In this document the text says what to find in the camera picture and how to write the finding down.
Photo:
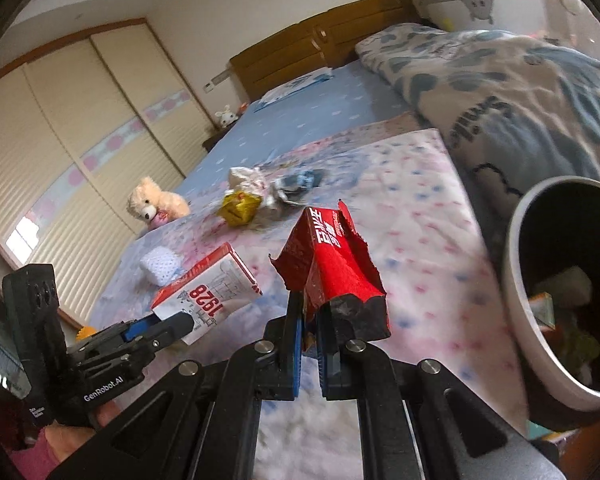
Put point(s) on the dark wooden nightstand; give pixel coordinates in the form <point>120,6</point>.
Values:
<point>215,140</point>

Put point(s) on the grey bed guard rail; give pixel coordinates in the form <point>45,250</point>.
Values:
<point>460,10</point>

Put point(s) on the white foam net sleeve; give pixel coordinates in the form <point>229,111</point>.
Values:
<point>160,265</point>

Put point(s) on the wall switch panel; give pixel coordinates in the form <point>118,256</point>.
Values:
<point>217,81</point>

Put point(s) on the person's left forearm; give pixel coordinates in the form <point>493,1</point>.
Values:
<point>30,460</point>

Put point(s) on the blue dotted bed sheet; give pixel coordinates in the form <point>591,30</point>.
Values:
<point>305,125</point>

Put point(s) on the blue printed pillow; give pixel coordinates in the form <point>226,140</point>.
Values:
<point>295,87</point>

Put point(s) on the red and white carton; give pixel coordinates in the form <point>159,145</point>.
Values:
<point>215,285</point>

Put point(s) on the wooden headboard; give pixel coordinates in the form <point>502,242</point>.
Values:
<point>305,45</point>

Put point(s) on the short orange foam net sleeve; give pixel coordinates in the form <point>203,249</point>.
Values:
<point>86,333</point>

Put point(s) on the beige teddy bear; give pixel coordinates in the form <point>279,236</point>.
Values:
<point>147,200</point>

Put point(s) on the beige foam block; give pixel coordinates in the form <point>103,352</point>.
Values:
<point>565,282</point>

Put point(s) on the yellow foil wrapper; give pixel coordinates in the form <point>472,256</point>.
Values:
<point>237,207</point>

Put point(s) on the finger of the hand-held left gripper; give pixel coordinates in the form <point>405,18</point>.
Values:
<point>137,326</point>
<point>175,327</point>

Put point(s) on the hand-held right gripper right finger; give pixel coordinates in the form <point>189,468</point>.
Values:
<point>330,375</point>

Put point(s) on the white rabbit plush toy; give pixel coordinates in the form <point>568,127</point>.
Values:
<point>225,117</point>

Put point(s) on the beige sliding door wardrobe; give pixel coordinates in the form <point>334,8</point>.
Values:
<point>80,135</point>

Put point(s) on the pink floral sheet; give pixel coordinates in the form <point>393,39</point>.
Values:
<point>420,210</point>

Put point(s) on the person's left hand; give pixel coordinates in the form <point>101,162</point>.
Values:
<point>70,440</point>

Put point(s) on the red torn wrapper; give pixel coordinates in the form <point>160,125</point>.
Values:
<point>330,265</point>

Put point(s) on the heart printed quilt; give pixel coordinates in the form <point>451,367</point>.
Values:
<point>505,100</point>

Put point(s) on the white tissue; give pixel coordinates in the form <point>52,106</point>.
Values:
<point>245,177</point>

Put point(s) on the blue and silver wrapper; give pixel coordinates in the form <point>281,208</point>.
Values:
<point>297,182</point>

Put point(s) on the white round bin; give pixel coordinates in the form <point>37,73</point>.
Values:
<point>517,300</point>

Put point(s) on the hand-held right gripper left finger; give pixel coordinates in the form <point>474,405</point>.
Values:
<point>292,360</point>

